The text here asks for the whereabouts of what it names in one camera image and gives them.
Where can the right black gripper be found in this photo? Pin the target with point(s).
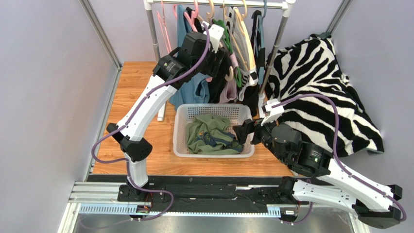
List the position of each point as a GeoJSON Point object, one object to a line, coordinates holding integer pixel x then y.
{"type": "Point", "coordinates": [254, 133]}

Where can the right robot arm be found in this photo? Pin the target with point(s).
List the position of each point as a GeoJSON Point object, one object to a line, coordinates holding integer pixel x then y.
{"type": "Point", "coordinates": [370, 202]}

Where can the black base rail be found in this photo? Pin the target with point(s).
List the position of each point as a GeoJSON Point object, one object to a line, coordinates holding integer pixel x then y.
{"type": "Point", "coordinates": [205, 194]}

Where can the beige wooden hanger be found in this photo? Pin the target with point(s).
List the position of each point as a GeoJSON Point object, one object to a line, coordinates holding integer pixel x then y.
{"type": "Point", "coordinates": [210, 15]}

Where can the mauve tank top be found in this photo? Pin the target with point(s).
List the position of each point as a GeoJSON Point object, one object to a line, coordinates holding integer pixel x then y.
{"type": "Point", "coordinates": [229, 92]}

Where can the thin pink wire hanger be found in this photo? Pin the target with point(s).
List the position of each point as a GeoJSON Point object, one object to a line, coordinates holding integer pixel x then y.
{"type": "Point", "coordinates": [163, 27]}

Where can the metal clothes rack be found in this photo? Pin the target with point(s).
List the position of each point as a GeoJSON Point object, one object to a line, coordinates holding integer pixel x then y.
{"type": "Point", "coordinates": [286, 6]}

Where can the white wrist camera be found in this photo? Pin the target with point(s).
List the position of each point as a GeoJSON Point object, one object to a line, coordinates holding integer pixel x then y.
{"type": "Point", "coordinates": [272, 110]}
{"type": "Point", "coordinates": [215, 34]}

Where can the black tank top on right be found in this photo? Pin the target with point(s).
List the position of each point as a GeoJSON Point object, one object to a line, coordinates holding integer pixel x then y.
{"type": "Point", "coordinates": [251, 96]}

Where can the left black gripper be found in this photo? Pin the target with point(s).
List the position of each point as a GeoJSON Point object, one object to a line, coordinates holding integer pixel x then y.
{"type": "Point", "coordinates": [213, 69]}

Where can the grey-blue hanger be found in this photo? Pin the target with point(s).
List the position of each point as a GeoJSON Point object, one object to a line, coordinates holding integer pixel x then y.
{"type": "Point", "coordinates": [260, 44]}

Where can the zebra print blanket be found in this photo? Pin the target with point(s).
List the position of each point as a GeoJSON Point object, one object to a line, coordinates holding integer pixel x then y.
{"type": "Point", "coordinates": [308, 79]}

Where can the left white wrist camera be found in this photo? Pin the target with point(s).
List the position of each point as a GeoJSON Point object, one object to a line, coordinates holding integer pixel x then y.
{"type": "Point", "coordinates": [215, 34]}

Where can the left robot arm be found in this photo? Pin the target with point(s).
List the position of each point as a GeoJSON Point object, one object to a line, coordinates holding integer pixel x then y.
{"type": "Point", "coordinates": [199, 53]}

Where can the green tank top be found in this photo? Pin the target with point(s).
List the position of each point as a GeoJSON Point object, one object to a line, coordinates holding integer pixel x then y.
{"type": "Point", "coordinates": [208, 135]}

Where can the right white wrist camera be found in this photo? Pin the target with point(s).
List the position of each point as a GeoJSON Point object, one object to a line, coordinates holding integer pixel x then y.
{"type": "Point", "coordinates": [272, 110]}

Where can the green hanger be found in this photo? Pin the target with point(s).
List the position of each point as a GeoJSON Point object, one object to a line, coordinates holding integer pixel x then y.
{"type": "Point", "coordinates": [232, 56]}

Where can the blue tank top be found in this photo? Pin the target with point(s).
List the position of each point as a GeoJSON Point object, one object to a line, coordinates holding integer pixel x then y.
{"type": "Point", "coordinates": [196, 90]}

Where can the white plastic laundry basket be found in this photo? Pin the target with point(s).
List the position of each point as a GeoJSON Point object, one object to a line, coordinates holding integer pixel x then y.
{"type": "Point", "coordinates": [236, 113]}

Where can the thick pink plastic hanger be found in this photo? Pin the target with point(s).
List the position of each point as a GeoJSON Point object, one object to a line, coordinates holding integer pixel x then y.
{"type": "Point", "coordinates": [192, 16]}

